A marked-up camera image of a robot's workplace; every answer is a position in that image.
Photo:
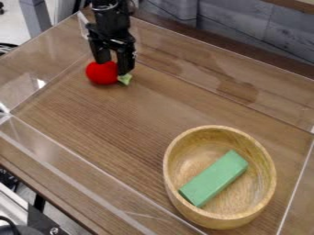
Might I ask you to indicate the clear acrylic tray walls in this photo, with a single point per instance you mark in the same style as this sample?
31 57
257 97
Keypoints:
86 143

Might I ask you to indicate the green rectangular block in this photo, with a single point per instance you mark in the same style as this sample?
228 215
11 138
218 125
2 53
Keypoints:
209 183

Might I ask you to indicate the grey table leg post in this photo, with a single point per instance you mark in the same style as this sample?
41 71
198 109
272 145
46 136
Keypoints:
37 16

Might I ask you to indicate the red plush fruit green leaves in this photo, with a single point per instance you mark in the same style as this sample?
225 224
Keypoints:
105 74

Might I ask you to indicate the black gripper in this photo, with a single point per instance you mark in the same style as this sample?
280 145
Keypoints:
109 33

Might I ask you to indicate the oval wooden bowl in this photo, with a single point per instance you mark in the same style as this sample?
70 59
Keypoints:
193 151

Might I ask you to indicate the black metal clamp bracket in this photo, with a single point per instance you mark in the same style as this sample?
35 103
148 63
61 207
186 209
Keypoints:
42 223

